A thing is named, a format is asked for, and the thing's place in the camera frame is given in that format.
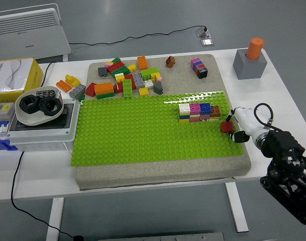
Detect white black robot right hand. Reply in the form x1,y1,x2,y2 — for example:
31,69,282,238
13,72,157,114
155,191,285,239
227,106,266,144

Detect black power cable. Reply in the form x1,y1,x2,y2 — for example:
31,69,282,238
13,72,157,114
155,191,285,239
11,61,79,238

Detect large black hex nut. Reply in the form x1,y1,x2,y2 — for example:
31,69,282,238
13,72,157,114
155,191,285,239
19,94,41,114
38,96,62,117

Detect yellow white tissue box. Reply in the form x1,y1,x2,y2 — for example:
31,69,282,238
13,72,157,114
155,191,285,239
0,57,44,104

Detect black square toy brick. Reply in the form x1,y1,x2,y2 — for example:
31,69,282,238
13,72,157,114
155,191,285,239
197,67,210,80

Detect yellow long toy brick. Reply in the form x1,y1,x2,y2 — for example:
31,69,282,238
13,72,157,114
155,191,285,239
64,74,81,88

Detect white panel heater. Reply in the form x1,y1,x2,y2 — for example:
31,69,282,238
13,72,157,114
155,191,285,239
0,3,72,62

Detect small black terminal block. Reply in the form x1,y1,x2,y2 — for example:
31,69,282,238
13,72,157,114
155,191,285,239
36,88,56,98

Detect lime green toy brick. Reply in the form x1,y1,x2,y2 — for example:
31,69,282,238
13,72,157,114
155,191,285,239
140,67,159,81

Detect white plastic bowl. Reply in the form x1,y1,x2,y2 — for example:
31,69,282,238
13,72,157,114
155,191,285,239
15,86,64,127

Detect red slope toy brick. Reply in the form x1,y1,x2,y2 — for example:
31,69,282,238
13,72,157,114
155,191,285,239
85,82,98,97

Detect grey electrical enclosure box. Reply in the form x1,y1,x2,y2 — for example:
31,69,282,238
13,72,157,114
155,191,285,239
7,97,81,153

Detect red long toy brick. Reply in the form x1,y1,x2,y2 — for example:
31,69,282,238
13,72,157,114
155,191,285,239
124,73,137,91
107,60,126,74

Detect orange long toy brick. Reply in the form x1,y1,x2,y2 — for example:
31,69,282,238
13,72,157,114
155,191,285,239
55,79,70,93
137,56,149,71
93,82,115,96

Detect green studded baseplate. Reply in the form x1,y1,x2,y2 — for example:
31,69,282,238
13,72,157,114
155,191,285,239
70,90,245,167

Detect black floor cable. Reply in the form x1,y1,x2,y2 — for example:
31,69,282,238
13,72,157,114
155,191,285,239
68,25,207,47

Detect dark grey slope brick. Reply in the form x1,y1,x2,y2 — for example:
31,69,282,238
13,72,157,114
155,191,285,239
153,81,164,95

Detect grey block holder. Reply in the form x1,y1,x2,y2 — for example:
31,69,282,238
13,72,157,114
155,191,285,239
232,48,269,80

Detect grey long toy brick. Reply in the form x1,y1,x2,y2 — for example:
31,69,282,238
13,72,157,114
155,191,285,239
132,71,146,89
68,83,87,99

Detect grey push-button box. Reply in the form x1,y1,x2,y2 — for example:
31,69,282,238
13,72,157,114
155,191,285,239
0,102,17,122

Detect open metal floor socket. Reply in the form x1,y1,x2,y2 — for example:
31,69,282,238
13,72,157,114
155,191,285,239
195,25,212,39

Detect green long toy brick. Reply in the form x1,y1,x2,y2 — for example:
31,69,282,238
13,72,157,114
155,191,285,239
122,79,134,98
111,66,130,78

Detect green flat toy brick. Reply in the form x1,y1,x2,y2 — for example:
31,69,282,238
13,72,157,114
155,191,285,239
96,92,117,100

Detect orange cylinder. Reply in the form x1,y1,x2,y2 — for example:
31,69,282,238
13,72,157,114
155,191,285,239
245,37,265,61

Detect closed metal floor socket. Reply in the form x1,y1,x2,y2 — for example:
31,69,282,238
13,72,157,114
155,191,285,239
200,38,216,48

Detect white table leg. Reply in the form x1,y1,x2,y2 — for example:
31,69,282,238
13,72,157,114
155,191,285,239
225,182,250,234
45,197,65,241

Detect thin white cable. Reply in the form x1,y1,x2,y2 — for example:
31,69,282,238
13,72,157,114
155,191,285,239
63,141,73,156

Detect grey-brown foam mat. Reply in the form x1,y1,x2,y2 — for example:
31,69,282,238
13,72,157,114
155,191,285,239
74,54,252,192

